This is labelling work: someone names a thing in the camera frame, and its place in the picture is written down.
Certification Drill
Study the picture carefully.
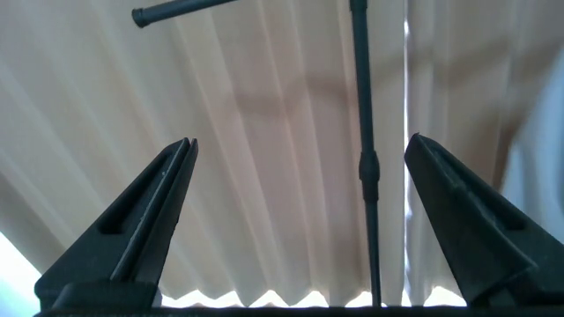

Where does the window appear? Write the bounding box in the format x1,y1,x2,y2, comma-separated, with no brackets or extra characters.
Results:
0,231,43,317

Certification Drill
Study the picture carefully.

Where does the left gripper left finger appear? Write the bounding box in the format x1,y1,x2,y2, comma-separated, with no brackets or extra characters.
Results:
33,137,199,309

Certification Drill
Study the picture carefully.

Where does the black clothes rack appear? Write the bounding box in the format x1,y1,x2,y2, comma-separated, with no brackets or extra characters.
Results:
130,0,382,308

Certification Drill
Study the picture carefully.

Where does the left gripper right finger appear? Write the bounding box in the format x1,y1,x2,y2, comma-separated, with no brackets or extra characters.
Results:
404,132,564,308

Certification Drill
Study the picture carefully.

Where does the beige curtain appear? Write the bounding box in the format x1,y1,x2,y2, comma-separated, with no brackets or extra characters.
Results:
0,0,564,308

